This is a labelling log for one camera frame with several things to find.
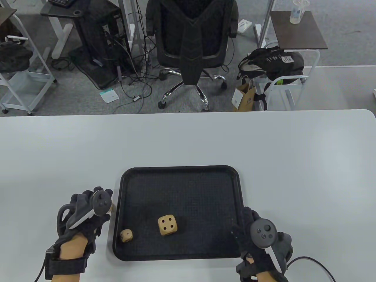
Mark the person's left hand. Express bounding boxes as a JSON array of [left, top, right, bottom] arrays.
[[56, 188, 114, 256]]

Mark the person's right hand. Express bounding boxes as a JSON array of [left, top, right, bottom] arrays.
[[231, 207, 294, 282]]

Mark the person's left forearm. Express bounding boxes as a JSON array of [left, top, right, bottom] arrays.
[[52, 234, 89, 282]]

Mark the person's right forearm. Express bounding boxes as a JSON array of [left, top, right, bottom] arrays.
[[246, 256, 283, 282]]

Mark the grey left hand controller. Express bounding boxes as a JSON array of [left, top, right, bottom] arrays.
[[66, 190, 112, 230]]

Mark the grey hand controller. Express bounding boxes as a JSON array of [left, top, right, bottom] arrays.
[[250, 219, 287, 273], [66, 190, 112, 230]]

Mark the grey right hand controller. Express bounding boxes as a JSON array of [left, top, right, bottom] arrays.
[[250, 219, 287, 273]]

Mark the black plastic tray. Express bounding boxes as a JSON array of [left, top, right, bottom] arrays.
[[113, 165, 244, 262]]

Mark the large wooden die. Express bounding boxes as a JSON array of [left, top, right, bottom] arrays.
[[157, 215, 178, 236]]

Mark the teal and white packet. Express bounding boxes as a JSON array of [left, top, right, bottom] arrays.
[[99, 88, 120, 104]]

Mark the brown paper bag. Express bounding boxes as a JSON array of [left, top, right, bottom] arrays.
[[231, 77, 256, 112]]

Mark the black backpack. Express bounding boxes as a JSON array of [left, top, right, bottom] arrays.
[[237, 46, 305, 85]]

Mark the black computer tower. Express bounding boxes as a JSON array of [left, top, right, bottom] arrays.
[[69, 6, 133, 90]]

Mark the black bag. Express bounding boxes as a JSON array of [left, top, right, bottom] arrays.
[[0, 42, 33, 74]]

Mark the black office chair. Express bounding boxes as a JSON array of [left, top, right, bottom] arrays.
[[145, 0, 239, 111]]

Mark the white box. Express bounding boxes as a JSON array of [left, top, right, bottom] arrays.
[[237, 19, 253, 34]]

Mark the brown top side table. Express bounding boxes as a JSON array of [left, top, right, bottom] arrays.
[[253, 11, 328, 111]]

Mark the black desk with white legs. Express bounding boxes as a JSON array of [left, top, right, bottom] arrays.
[[40, 0, 122, 60]]

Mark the black keyboard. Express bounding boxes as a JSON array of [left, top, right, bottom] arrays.
[[48, 0, 77, 8]]

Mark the clear plastic jug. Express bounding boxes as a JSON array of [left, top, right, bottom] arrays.
[[289, 0, 310, 24]]

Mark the black right wrist strap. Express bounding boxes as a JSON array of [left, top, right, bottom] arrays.
[[236, 258, 259, 282]]

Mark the black wrist strap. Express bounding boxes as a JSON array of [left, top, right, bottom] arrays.
[[44, 246, 90, 280], [236, 258, 259, 282]]

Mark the black left wrist strap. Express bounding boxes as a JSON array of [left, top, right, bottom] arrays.
[[44, 246, 90, 280]]

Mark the black left glove cable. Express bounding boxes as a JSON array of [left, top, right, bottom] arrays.
[[35, 262, 47, 282]]

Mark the black glove cable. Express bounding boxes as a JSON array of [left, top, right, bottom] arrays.
[[286, 256, 337, 282], [35, 262, 47, 282]]

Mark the black right glove cable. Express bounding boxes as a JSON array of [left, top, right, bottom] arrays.
[[286, 256, 337, 282]]

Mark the tangle of black floor cables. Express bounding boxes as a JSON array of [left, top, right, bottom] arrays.
[[52, 26, 182, 114]]

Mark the white wire cart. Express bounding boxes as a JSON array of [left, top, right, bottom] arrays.
[[0, 7, 57, 115]]

